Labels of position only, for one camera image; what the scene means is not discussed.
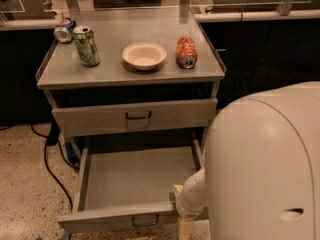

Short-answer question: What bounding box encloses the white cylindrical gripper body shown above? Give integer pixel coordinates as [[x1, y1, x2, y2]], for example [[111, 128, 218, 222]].
[[175, 190, 203, 219]]

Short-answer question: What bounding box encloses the grey drawer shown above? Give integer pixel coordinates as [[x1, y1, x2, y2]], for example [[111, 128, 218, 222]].
[[53, 98, 217, 137], [58, 140, 202, 233]]

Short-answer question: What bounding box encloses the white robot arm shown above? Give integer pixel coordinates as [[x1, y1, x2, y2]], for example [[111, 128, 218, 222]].
[[174, 81, 320, 240]]

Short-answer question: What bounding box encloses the grey top drawer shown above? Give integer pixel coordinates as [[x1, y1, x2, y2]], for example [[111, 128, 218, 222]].
[[53, 98, 217, 137]]

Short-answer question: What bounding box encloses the grey metal drawer cabinet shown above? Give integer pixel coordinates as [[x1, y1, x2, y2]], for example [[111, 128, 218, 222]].
[[34, 5, 227, 158]]

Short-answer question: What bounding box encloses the orange soda can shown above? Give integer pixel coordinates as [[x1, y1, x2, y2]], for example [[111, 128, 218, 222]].
[[176, 37, 198, 69]]

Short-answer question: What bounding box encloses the white paper bowl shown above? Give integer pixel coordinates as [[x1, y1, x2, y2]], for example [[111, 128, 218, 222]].
[[122, 42, 167, 71]]

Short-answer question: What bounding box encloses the green soda can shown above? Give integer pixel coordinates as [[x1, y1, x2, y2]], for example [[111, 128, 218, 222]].
[[73, 25, 100, 67]]

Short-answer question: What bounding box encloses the red blue soda can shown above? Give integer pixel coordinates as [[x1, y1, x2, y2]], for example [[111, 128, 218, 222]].
[[54, 18, 76, 43]]

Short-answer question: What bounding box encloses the black cable left floor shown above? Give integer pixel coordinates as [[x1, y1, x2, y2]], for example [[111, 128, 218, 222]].
[[29, 123, 81, 212]]

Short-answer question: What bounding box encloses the white counter rail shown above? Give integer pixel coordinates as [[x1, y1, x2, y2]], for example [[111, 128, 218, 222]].
[[194, 10, 320, 23]]

